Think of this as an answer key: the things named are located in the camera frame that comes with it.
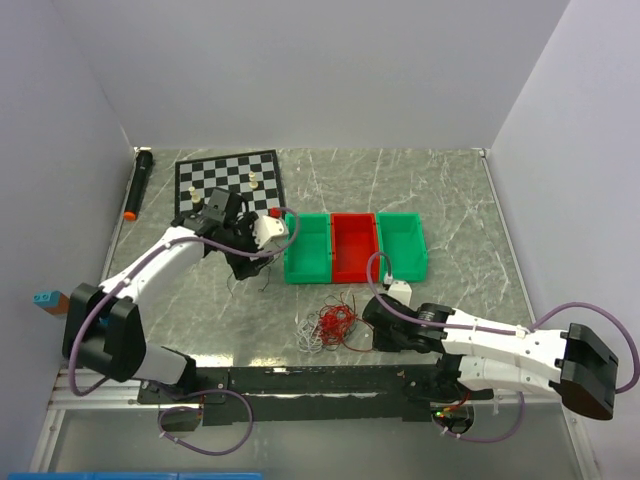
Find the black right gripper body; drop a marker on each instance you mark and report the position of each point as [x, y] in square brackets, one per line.
[390, 342]

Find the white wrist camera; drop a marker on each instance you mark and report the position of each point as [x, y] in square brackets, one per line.
[269, 228]
[400, 291]

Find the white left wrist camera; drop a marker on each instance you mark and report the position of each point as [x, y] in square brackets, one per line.
[269, 228]

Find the blue brown block tower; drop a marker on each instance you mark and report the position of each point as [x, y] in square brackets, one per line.
[53, 302]

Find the black marker orange cap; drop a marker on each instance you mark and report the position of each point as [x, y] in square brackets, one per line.
[144, 164]

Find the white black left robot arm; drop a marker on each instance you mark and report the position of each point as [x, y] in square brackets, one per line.
[104, 329]

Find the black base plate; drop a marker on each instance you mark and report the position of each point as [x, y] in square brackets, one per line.
[300, 393]

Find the aluminium rail frame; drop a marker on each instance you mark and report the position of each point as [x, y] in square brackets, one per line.
[109, 431]

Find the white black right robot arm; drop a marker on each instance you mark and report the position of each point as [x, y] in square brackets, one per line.
[573, 364]

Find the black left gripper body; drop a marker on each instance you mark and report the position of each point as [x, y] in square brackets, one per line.
[242, 235]

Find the cream chess pawn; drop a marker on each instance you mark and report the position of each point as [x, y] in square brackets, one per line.
[253, 181]
[194, 196]

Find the black white chessboard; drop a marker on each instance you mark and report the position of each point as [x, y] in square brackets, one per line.
[231, 172]

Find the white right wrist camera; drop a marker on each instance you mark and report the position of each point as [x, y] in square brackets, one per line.
[400, 291]

